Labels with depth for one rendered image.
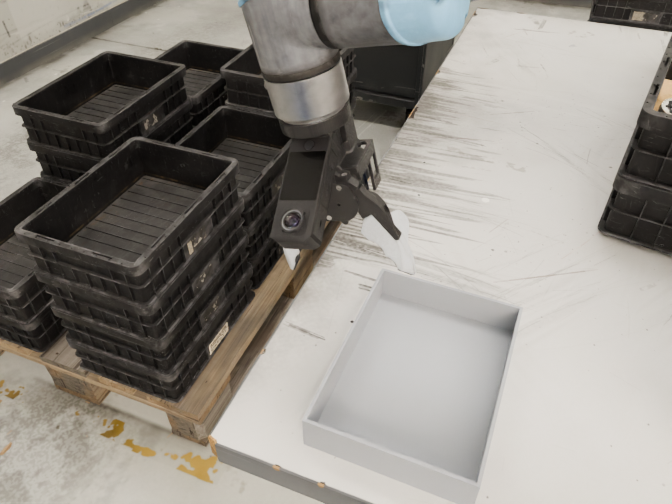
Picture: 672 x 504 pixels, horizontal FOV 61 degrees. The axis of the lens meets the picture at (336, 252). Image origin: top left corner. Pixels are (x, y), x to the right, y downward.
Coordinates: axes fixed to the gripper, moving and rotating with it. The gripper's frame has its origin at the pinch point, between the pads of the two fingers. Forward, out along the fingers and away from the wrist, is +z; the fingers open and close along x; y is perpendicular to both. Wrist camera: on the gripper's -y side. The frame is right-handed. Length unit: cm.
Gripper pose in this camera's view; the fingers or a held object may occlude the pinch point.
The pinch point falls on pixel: (349, 276)
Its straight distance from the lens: 66.7
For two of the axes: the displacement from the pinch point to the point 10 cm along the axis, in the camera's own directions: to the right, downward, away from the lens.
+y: 3.2, -6.3, 7.1
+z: 2.2, 7.8, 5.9
